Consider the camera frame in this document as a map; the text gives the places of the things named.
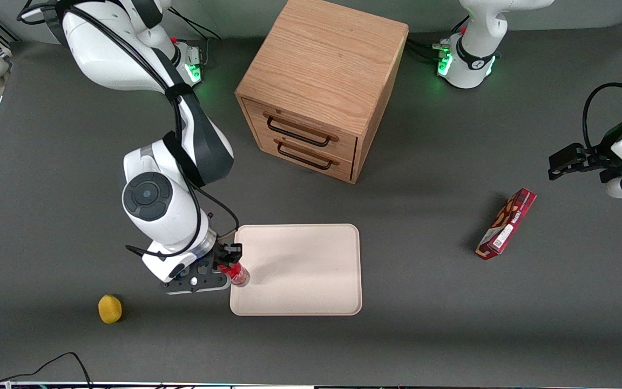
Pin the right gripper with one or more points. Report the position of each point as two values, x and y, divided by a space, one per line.
222 254

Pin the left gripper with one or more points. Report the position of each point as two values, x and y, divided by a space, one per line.
607 151

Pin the red coke bottle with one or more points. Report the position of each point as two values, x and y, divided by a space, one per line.
239 275

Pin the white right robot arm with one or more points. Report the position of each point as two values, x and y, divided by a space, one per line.
149 216

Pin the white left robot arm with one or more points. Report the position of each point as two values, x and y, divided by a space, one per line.
473 65

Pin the cream rectangular tray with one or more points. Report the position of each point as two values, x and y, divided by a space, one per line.
300 270

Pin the red cookie box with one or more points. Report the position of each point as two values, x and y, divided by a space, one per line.
505 224

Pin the yellow toy fruit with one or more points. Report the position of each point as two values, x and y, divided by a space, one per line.
110 309

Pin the wooden drawer front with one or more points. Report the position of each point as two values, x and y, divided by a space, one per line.
300 121
338 168

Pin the wooden drawer cabinet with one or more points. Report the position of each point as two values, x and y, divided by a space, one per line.
322 59

